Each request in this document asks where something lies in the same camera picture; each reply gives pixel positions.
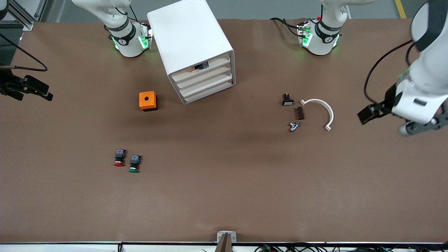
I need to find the aluminium frame rail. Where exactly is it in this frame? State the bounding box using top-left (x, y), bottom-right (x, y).
top-left (14, 0), bottom-right (48, 31)

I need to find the black base power cable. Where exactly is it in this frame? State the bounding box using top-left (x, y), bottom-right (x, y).
top-left (269, 17), bottom-right (302, 37)

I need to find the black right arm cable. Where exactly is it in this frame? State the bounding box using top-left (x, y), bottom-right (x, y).
top-left (0, 33), bottom-right (48, 72)

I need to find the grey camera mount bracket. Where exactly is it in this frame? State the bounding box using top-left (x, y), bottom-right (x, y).
top-left (216, 231), bottom-right (237, 252)

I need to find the red push button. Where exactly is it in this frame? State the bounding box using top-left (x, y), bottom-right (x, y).
top-left (114, 148), bottom-right (127, 167)

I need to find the white curved plastic bracket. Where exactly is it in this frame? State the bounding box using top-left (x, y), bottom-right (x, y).
top-left (300, 99), bottom-right (334, 132)

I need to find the green push button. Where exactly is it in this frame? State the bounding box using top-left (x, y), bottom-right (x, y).
top-left (128, 155), bottom-right (141, 173)

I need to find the white table edge rail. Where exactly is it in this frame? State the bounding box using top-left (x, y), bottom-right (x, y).
top-left (0, 241), bottom-right (448, 252)

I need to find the orange button enclosure box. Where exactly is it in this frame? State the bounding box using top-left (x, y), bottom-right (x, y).
top-left (139, 91), bottom-right (158, 112)

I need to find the black cable bundle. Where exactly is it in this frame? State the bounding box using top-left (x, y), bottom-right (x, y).
top-left (255, 243), bottom-right (448, 252)

